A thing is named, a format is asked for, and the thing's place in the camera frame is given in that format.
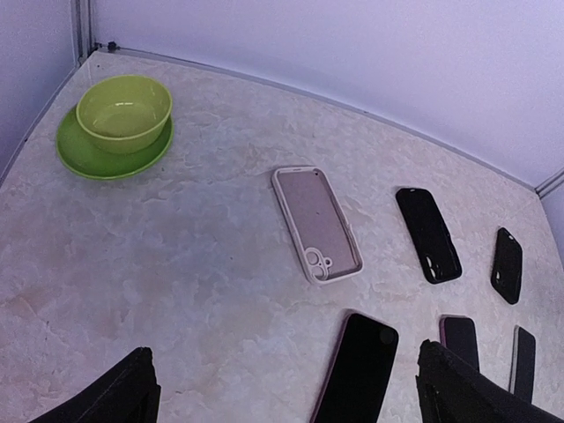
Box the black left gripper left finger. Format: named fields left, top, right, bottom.
left=35, top=347, right=161, bottom=422

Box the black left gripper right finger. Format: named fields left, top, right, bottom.
left=416, top=339, right=561, bottom=422

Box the large black phone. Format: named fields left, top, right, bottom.
left=311, top=313, right=399, bottom=422

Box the purple edged black phone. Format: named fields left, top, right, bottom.
left=439, top=315, right=479, bottom=371

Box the silver edged black phone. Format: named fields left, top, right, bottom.
left=508, top=326, right=536, bottom=404

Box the black phone case middle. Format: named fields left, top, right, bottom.
left=396, top=188, right=463, bottom=285

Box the black phone case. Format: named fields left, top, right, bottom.
left=490, top=227, right=523, bottom=305
left=396, top=188, right=463, bottom=285

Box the black phone case right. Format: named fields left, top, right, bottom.
left=490, top=227, right=523, bottom=305

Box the green plastic plate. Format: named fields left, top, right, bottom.
left=56, top=107, right=174, bottom=181

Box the green plastic bowl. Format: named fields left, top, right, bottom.
left=76, top=75, right=173, bottom=154

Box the right aluminium frame post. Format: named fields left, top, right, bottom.
left=535, top=168, right=564, bottom=198

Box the aluminium frame post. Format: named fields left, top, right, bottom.
left=535, top=168, right=564, bottom=198
left=70, top=0, right=95, bottom=66

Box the left aluminium frame post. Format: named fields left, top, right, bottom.
left=70, top=0, right=95, bottom=66

